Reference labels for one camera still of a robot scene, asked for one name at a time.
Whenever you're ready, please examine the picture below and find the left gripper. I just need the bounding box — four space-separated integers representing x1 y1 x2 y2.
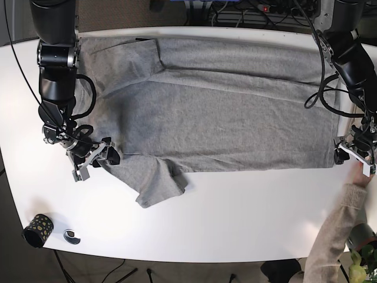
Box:
334 136 376 176

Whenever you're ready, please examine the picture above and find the person's hand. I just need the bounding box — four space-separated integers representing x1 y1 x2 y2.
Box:
347 161 375 188

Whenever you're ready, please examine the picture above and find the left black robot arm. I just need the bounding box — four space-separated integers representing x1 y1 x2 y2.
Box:
308 1 376 177

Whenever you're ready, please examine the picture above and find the beige sleeve forearm right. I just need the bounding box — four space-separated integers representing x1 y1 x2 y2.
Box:
289 183 367 282

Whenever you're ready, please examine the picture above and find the grey plant pot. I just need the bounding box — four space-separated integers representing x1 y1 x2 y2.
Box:
346 223 376 252

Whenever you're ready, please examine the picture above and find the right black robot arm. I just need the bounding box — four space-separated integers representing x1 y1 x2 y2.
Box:
29 1 120 182

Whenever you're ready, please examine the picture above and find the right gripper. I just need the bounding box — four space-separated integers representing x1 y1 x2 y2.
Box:
65 137 121 182

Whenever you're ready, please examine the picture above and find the black gold-dotted cup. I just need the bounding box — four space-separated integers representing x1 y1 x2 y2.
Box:
22 214 54 248

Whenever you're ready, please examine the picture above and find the medium grey T-shirt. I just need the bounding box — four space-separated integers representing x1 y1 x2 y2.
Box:
78 37 338 208

